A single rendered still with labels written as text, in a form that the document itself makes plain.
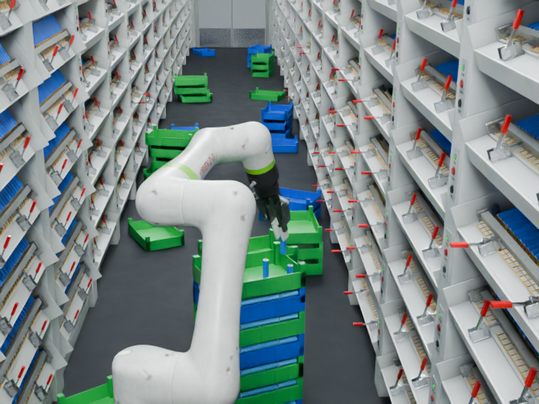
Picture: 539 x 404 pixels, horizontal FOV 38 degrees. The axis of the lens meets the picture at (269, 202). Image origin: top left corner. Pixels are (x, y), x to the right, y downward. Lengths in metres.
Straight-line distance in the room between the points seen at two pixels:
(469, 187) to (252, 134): 0.67
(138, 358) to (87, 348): 1.33
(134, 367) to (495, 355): 0.77
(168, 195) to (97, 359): 1.35
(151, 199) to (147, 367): 0.38
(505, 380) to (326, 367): 1.43
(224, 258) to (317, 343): 1.40
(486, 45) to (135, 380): 1.04
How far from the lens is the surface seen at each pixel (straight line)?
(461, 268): 1.83
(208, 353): 1.74
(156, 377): 1.76
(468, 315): 1.81
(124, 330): 3.21
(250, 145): 2.15
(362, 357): 3.02
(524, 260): 1.53
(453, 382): 1.94
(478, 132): 1.73
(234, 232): 1.75
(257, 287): 2.35
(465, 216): 1.78
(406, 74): 2.39
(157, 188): 1.80
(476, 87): 1.71
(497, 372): 1.62
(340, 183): 3.92
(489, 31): 1.69
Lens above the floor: 1.52
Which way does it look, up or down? 19 degrees down
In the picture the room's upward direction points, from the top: 1 degrees clockwise
